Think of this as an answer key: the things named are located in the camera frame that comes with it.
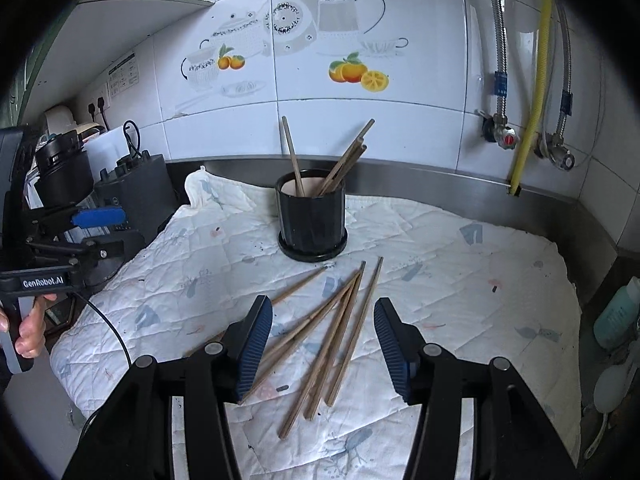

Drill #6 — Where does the teal soap pump bottle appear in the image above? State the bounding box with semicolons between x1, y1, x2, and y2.
593;276;640;350

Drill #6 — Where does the black blender base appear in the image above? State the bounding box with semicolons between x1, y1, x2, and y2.
94;150;179;246

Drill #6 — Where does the black ribbed utensil holder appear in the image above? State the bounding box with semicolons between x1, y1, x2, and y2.
274;168;348;263

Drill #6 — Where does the braided metal hose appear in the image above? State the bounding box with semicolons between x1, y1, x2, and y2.
479;0;510;122
546;1;576;146

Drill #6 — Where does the person left hand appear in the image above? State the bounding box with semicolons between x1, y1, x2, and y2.
14;294;58;359

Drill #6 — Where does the white plastic ladle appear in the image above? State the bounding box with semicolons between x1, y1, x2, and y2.
584;360;638;460

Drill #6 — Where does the red handle water valve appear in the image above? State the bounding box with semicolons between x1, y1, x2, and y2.
478;110;520;151

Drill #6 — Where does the white quilted cloth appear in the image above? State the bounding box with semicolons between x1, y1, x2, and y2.
50;170;580;479

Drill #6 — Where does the black power cable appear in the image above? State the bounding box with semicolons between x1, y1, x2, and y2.
121;119;144;158

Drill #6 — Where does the chrome water valve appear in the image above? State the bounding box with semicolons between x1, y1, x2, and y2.
534;132;576;171

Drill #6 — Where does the wooden chopstick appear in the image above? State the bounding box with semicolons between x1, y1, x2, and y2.
326;257;384;408
182;266;326;360
278;261;366;440
260;269;362;374
322;144;367;196
281;116;306;197
318;136;362;196
240;307;331;403
304;274;362;420
317;118;375;196

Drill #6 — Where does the left braided metal hose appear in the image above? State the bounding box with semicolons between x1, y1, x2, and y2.
479;0;510;122

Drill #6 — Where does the right braided metal hose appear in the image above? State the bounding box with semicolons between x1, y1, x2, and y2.
546;1;576;146

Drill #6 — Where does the yellow gas hose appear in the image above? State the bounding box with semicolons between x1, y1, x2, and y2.
506;0;556;198

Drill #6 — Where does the wall power socket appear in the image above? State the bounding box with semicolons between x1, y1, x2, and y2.
87;94;108;119

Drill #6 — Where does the white wall shelf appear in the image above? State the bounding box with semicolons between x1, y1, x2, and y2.
1;0;212;127

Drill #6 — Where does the glass blender jar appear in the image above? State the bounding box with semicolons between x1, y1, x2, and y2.
35;130;93;207

